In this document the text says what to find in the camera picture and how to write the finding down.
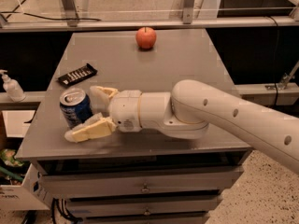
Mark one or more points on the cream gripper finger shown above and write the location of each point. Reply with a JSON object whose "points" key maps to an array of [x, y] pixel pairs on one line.
{"points": [[105, 94], [95, 127]]}

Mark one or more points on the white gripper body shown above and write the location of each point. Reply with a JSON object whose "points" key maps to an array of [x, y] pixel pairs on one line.
{"points": [[125, 109]]}

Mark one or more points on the blue pepsi can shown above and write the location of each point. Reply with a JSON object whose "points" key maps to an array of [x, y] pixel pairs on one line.
{"points": [[75, 106]]}

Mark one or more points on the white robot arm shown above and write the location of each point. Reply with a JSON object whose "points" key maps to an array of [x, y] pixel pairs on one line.
{"points": [[186, 111]]}

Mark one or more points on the red apple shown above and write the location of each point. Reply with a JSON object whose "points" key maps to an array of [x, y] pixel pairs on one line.
{"points": [[145, 38]]}

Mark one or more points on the black chocolate bar wrapper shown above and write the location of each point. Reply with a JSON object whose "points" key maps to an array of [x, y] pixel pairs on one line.
{"points": [[78, 75]]}

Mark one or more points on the grey drawer cabinet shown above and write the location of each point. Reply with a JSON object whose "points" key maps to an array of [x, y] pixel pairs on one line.
{"points": [[136, 178]]}

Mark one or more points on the white pump sanitizer bottle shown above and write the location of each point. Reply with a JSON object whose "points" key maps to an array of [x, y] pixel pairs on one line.
{"points": [[12, 87]]}

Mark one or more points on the white cardboard box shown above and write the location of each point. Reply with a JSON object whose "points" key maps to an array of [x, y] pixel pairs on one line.
{"points": [[19, 188]]}

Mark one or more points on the grey metal frame rail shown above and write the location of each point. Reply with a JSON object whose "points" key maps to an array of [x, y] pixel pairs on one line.
{"points": [[101, 15]]}

